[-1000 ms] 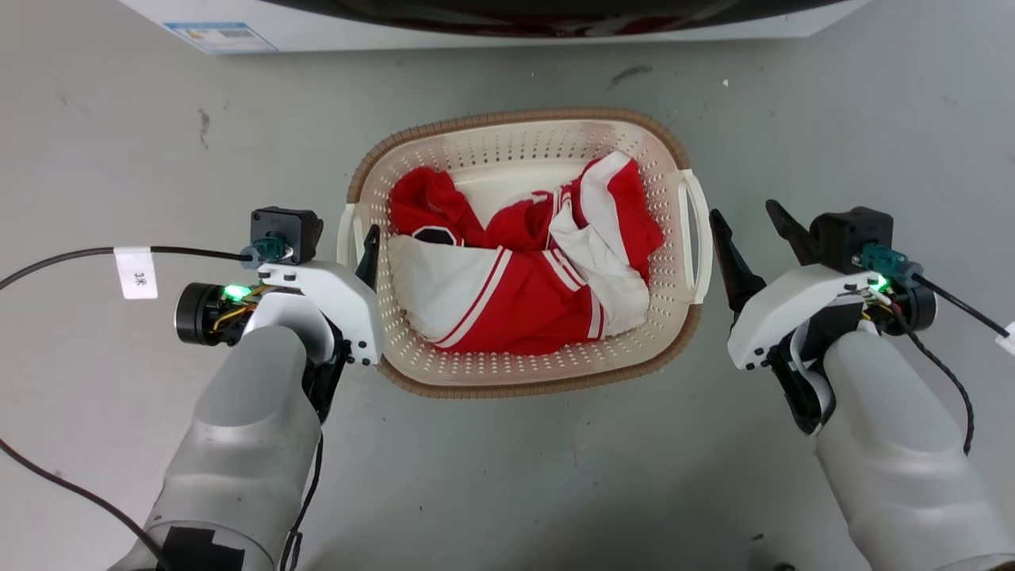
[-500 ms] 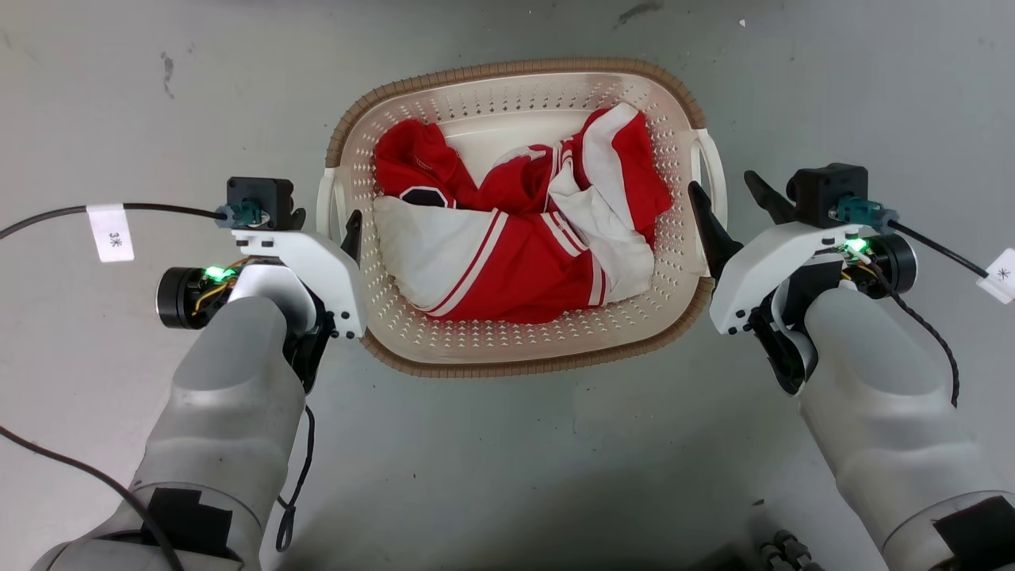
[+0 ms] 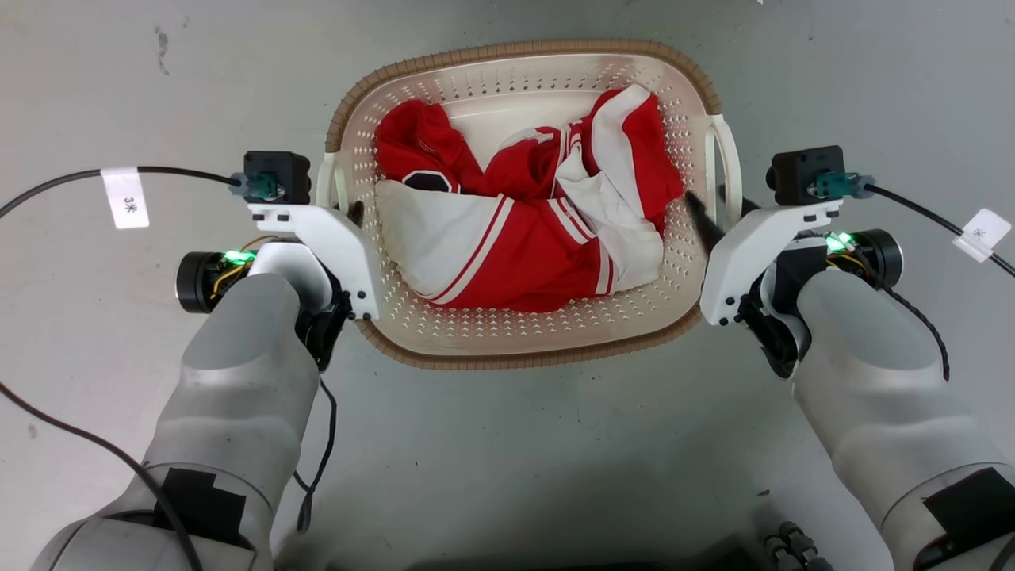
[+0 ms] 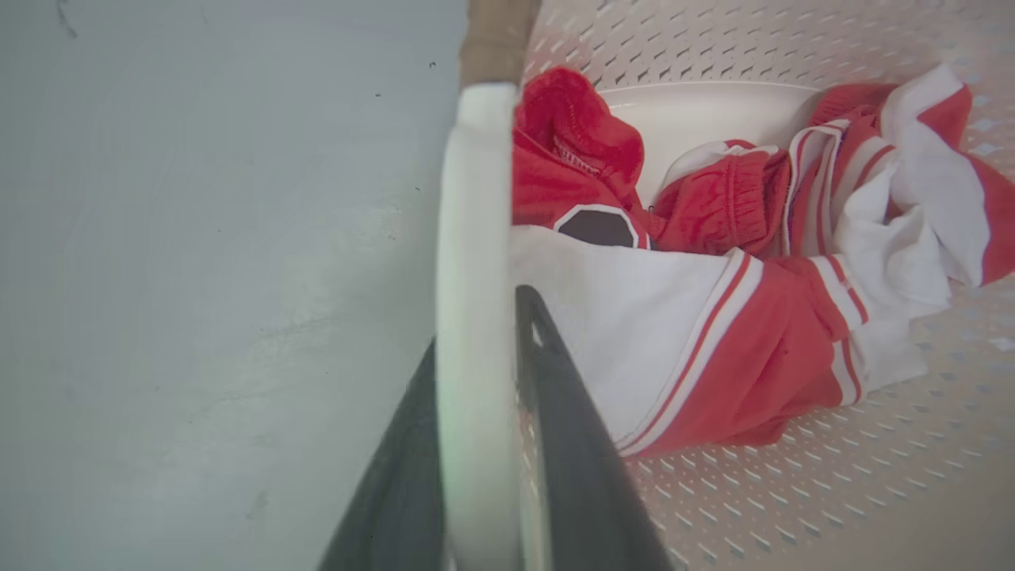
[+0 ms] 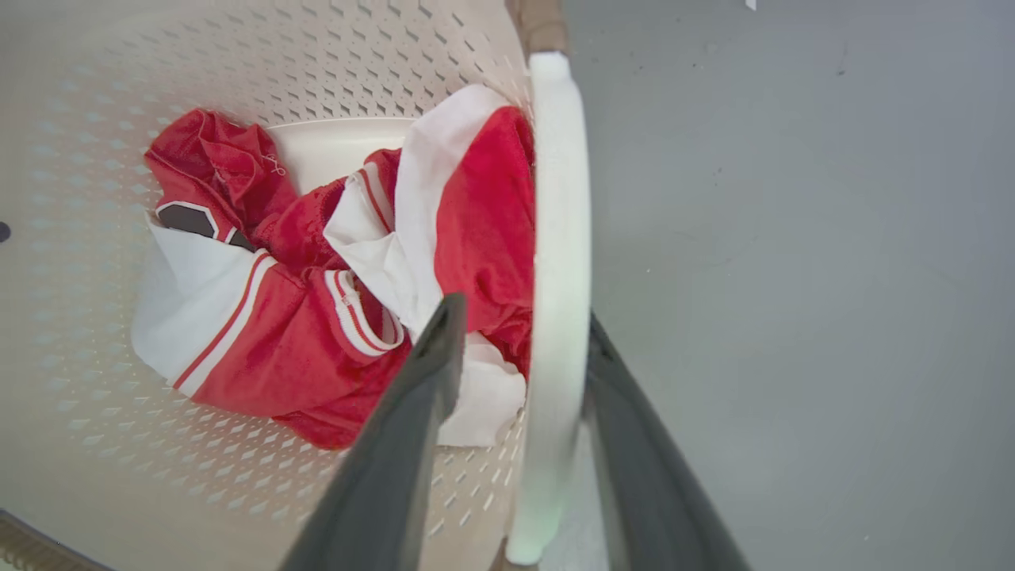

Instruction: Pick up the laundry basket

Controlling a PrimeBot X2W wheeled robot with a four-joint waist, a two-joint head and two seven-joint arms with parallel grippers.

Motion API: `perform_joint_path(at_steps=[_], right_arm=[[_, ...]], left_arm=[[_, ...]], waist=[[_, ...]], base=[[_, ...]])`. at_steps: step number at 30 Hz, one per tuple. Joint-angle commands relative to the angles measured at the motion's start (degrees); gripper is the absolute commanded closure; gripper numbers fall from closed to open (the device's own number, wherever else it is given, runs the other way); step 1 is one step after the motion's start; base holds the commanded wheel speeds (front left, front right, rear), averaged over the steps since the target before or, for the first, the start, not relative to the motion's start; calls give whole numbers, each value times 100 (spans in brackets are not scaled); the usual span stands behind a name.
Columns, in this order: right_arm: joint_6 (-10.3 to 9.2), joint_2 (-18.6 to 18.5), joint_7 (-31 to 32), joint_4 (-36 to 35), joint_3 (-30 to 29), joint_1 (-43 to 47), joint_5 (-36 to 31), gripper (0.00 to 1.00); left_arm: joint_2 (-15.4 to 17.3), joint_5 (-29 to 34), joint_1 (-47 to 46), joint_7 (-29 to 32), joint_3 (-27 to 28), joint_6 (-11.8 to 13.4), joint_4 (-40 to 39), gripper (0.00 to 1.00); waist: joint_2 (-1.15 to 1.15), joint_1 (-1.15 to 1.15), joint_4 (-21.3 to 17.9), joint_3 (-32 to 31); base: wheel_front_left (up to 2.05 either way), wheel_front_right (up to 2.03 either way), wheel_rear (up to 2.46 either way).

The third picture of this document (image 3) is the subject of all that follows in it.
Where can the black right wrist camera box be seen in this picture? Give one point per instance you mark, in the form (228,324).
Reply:
(797,170)

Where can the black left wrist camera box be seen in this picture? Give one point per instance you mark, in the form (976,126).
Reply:
(277,168)

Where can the red and white jersey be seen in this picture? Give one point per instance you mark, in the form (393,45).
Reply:
(523,262)

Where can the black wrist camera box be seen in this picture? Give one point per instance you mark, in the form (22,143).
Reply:
(797,170)
(277,168)

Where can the black tape patch right arm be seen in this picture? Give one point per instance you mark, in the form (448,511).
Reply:
(971,503)

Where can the cream laundry basket brown rim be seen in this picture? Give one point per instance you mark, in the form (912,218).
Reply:
(507,337)

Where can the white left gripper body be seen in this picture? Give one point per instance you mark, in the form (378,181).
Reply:
(349,246)

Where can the black tape patch left arm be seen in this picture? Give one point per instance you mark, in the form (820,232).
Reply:
(202,503)

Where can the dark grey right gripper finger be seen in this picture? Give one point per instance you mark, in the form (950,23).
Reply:
(750,205)
(704,220)

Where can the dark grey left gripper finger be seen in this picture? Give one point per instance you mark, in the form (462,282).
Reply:
(357,214)

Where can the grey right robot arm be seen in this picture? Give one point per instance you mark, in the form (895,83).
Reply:
(872,365)

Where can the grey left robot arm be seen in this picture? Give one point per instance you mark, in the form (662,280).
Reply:
(238,381)

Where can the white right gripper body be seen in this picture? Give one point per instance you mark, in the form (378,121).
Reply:
(745,246)

